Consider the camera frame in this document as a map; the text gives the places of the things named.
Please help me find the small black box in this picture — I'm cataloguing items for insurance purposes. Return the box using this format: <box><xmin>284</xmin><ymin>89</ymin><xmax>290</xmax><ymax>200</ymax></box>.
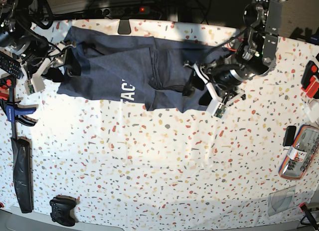
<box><xmin>283</xmin><ymin>126</ymin><xmax>297</xmax><ymax>147</ymax></box>

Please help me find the blue grey T-shirt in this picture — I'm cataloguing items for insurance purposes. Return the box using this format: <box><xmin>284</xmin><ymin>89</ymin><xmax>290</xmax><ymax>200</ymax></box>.
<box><xmin>56</xmin><ymin>25</ymin><xmax>231</xmax><ymax>114</ymax></box>

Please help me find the red clamp piece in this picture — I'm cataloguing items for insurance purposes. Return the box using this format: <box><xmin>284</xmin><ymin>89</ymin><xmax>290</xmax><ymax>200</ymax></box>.
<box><xmin>0</xmin><ymin>78</ymin><xmax>12</xmax><ymax>101</ymax></box>

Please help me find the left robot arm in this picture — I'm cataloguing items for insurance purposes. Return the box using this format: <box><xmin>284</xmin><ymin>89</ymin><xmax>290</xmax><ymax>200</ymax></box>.
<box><xmin>182</xmin><ymin>0</ymin><xmax>288</xmax><ymax>118</ymax></box>

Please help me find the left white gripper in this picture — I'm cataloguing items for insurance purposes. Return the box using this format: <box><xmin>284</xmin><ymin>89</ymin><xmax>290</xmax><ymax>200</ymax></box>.
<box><xmin>182</xmin><ymin>62</ymin><xmax>246</xmax><ymax>118</ymax></box>

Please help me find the blue black bar clamp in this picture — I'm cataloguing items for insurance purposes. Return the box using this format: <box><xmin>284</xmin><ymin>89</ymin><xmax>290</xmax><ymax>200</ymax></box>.
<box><xmin>0</xmin><ymin>75</ymin><xmax>36</xmax><ymax>139</ymax></box>

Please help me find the black red clamp tool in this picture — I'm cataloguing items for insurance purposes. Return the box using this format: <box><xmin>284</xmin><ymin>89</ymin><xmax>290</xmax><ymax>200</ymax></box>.
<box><xmin>301</xmin><ymin>61</ymin><xmax>319</xmax><ymax>99</ymax></box>

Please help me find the striped transparent pencil case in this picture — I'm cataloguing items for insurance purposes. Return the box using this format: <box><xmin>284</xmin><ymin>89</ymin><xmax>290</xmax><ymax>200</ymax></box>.
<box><xmin>279</xmin><ymin>124</ymin><xmax>319</xmax><ymax>180</ymax></box>

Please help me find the clear plastic bag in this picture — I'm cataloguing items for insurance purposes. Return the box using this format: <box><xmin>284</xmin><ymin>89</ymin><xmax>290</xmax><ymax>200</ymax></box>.
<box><xmin>268</xmin><ymin>186</ymin><xmax>296</xmax><ymax>216</ymax></box>

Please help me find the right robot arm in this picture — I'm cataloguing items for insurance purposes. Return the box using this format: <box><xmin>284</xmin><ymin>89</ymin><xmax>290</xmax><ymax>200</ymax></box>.
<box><xmin>0</xmin><ymin>0</ymin><xmax>81</xmax><ymax>94</ymax></box>

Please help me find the black TV remote control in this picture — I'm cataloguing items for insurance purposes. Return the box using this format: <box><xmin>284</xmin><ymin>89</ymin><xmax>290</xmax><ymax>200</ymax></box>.
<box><xmin>0</xmin><ymin>52</ymin><xmax>24</xmax><ymax>79</ymax></box>

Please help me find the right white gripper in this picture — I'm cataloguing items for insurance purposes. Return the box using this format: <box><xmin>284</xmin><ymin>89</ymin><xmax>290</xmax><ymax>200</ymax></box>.
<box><xmin>21</xmin><ymin>41</ymin><xmax>82</xmax><ymax>94</ymax></box>

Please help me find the black game controller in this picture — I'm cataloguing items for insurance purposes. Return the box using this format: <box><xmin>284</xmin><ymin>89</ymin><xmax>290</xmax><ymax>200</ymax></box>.
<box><xmin>49</xmin><ymin>197</ymin><xmax>76</xmax><ymax>227</ymax></box>

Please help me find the red black clamp handle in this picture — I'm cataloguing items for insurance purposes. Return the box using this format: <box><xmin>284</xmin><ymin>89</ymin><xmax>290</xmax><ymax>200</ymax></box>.
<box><xmin>299</xmin><ymin>203</ymin><xmax>319</xmax><ymax>231</ymax></box>

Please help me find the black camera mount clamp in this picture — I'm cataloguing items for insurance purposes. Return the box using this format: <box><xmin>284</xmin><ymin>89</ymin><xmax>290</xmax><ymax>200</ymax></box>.
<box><xmin>118</xmin><ymin>19</ymin><xmax>132</xmax><ymax>35</ymax></box>

